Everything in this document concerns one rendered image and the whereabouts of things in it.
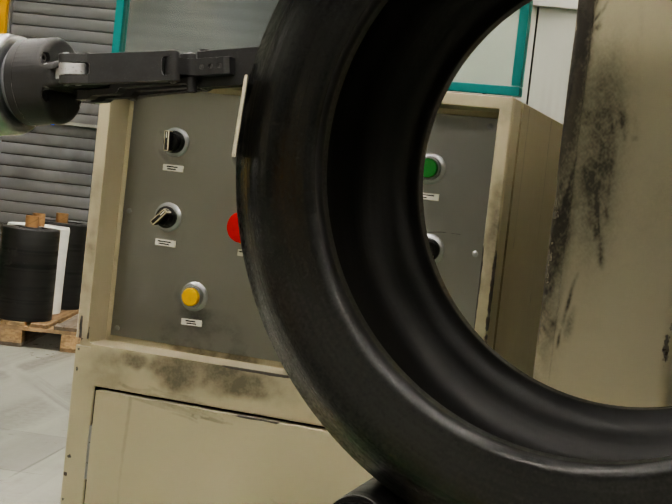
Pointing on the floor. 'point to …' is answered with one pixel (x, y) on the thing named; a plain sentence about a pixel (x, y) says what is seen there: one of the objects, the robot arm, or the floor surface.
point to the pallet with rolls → (41, 279)
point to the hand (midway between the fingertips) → (239, 67)
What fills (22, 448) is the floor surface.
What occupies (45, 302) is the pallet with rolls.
